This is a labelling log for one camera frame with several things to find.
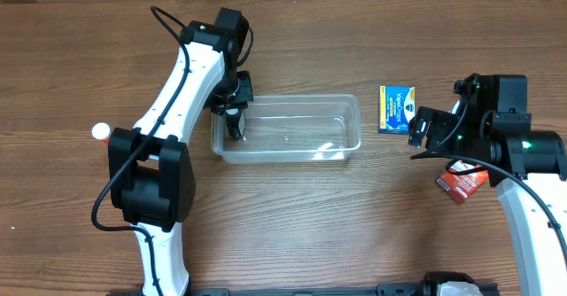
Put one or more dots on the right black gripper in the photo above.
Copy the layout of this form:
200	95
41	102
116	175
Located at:
425	128

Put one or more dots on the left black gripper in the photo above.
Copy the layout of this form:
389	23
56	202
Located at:
233	108

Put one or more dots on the dark brown syrup bottle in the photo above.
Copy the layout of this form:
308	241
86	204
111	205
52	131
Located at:
235	123

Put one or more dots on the blue VapoDrops box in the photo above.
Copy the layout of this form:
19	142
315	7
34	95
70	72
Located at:
397	108

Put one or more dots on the orange red medicine box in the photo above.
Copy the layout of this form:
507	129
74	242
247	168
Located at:
460	187

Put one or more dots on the clear plastic container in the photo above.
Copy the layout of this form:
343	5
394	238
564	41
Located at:
292	128

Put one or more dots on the orange Redoxon tablet tube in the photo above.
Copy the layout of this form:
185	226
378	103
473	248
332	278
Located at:
101	132

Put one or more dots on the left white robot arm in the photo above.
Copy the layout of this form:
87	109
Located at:
152	185

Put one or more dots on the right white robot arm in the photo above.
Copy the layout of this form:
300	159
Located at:
492	128

